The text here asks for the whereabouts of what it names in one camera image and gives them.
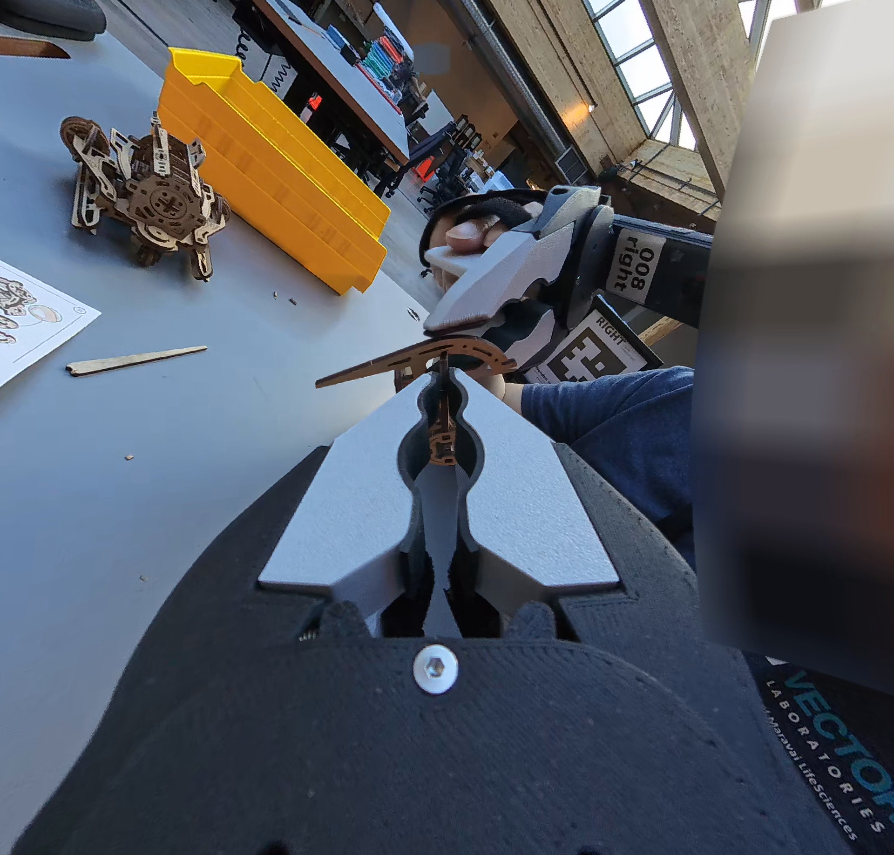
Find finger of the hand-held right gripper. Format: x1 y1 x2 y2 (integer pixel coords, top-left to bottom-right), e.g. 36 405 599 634
422 230 581 333
489 302 558 372

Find curved wooden model assembly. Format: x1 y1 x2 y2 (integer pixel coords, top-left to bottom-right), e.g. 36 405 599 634
316 334 519 466

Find tapered wooden stick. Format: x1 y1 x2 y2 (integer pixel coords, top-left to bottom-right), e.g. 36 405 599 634
66 345 209 378

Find stack of yellow plastic bins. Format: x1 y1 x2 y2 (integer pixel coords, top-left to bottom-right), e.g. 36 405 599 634
157 47 391 296

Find model instruction booklet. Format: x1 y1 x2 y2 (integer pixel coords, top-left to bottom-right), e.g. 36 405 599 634
0 260 102 388

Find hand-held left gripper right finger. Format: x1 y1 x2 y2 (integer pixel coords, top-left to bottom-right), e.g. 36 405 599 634
454 369 621 638

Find person's right hand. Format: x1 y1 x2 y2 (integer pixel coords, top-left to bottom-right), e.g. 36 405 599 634
426 202 546 292

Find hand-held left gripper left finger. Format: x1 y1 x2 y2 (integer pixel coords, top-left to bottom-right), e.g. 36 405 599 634
258 372 428 639

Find assembled wooden robot model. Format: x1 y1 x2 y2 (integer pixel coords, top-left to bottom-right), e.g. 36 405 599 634
59 113 231 283

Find long background desk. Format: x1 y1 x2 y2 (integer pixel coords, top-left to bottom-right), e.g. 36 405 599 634
220 0 413 168

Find colourful stacked bins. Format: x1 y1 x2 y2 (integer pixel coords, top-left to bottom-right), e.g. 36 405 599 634
358 33 407 89

